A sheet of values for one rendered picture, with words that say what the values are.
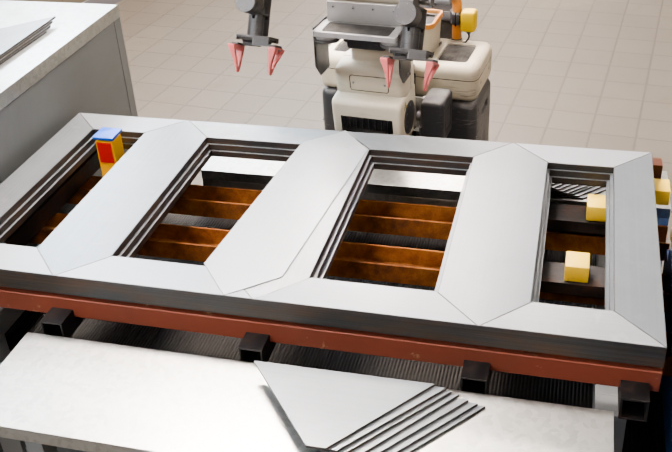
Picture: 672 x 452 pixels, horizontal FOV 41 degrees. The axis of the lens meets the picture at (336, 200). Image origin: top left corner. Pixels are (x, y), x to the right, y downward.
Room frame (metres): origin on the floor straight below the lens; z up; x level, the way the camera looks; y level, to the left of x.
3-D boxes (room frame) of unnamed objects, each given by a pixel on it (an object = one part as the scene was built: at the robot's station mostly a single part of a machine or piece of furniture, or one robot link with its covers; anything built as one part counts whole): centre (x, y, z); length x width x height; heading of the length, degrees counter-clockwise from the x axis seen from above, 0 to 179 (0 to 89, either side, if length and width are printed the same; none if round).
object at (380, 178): (2.25, -0.26, 0.66); 1.30 x 0.20 x 0.03; 74
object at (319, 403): (1.20, -0.01, 0.77); 0.45 x 0.20 x 0.04; 74
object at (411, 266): (1.83, 0.07, 0.70); 1.66 x 0.08 x 0.05; 74
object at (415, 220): (2.02, 0.01, 0.70); 1.66 x 0.08 x 0.05; 74
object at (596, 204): (1.82, -0.62, 0.79); 0.06 x 0.05 x 0.04; 164
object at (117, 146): (2.19, 0.60, 0.78); 0.05 x 0.05 x 0.19; 74
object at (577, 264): (1.59, -0.51, 0.79); 0.06 x 0.05 x 0.04; 164
